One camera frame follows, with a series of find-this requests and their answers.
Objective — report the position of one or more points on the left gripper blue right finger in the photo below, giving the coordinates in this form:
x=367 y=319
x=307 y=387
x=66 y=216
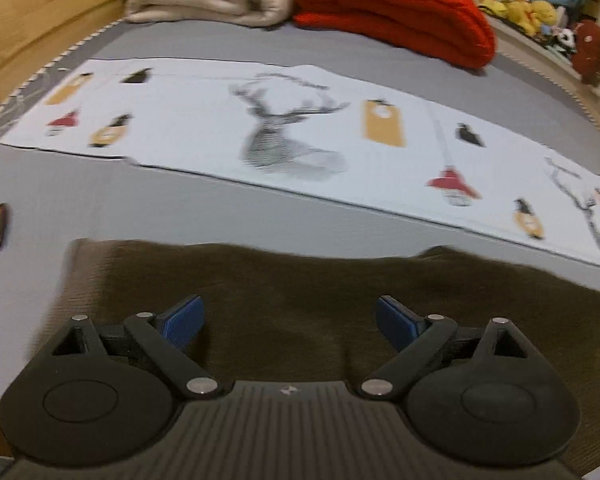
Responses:
x=420 y=343

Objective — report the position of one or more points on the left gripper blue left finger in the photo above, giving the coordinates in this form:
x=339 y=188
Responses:
x=164 y=338

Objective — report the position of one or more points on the dark olive corduroy pants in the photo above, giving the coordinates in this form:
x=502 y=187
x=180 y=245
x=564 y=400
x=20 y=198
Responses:
x=281 y=317

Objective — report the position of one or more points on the white printed deer cloth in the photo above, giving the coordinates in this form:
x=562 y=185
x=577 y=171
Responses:
x=311 y=132

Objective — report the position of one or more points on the panda plush toy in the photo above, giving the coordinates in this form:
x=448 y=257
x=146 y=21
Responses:
x=564 y=43

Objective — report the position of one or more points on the red knitted folded blanket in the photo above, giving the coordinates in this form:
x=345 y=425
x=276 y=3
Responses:
x=455 y=31

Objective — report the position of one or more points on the yellow bear plush toy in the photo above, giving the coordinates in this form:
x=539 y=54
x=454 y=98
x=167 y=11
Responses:
x=533 y=18

